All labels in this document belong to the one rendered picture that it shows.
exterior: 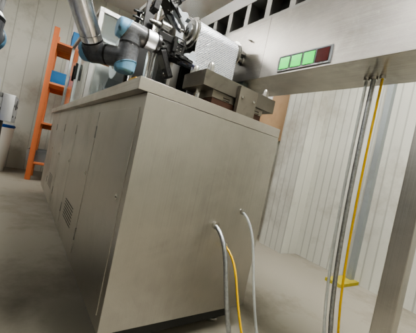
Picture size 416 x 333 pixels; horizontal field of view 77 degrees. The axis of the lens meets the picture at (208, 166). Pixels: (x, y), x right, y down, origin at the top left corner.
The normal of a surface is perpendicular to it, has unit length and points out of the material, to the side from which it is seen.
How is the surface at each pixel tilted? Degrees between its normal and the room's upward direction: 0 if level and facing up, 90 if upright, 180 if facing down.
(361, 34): 90
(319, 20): 90
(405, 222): 90
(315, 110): 90
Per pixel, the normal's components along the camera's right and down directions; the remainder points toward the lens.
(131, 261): 0.58, 0.14
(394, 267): -0.79, -0.16
